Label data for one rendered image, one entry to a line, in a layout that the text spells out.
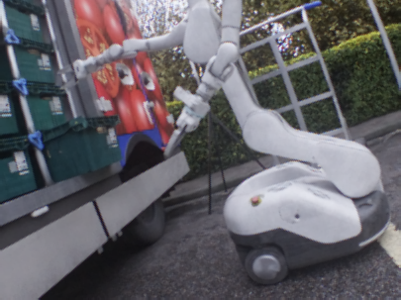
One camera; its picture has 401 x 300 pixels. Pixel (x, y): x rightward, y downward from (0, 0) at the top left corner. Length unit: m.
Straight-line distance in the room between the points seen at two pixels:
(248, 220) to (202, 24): 0.77
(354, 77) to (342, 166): 2.90
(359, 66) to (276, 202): 3.22
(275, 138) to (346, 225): 0.42
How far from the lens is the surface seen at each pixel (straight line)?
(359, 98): 4.10
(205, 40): 1.34
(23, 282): 1.19
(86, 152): 1.56
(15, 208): 1.22
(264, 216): 1.18
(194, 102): 1.16
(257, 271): 1.29
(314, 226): 1.19
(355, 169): 1.30
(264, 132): 1.28
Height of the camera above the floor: 0.65
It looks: 3 degrees down
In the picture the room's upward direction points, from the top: 19 degrees counter-clockwise
